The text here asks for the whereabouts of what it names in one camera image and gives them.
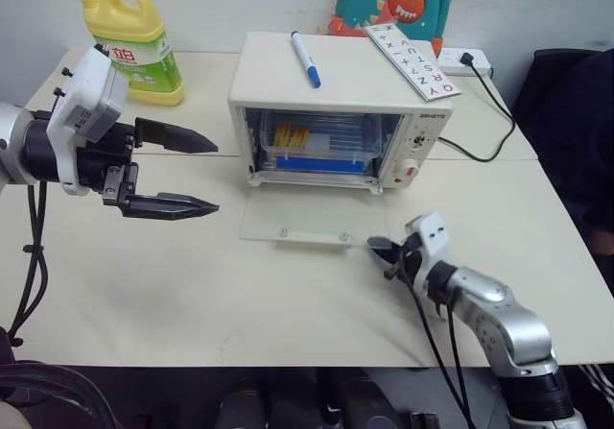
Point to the yellow detergent bottle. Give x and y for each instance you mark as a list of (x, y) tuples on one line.
[(129, 30)]

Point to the white letter chart card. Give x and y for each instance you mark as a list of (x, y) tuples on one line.
[(412, 62)]

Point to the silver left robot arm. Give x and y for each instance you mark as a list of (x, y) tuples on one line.
[(14, 141)]

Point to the cream toaster oven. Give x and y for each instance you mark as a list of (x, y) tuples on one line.
[(345, 78)]

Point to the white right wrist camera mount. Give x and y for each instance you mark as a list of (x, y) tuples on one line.
[(434, 230)]

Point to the clear plastic food container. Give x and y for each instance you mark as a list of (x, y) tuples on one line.
[(331, 136)]

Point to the glass toaster oven door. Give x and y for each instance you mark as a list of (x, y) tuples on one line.
[(312, 215)]

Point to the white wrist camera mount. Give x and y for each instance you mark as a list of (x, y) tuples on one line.
[(434, 230), (88, 88)]

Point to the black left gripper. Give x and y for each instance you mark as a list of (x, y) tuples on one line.
[(98, 165)]

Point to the white blue marker pen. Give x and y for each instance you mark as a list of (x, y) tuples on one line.
[(305, 59)]

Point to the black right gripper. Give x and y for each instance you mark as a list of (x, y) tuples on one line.
[(408, 258)]

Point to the white power strip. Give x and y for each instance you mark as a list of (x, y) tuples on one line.
[(455, 62)]

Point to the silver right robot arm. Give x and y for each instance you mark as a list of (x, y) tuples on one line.
[(508, 328)]

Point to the black chair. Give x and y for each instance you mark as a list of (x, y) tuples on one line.
[(547, 93)]

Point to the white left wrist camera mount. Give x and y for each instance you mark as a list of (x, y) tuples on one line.
[(88, 88)]

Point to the black trousers white stripes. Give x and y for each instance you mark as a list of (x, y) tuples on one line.
[(597, 386)]

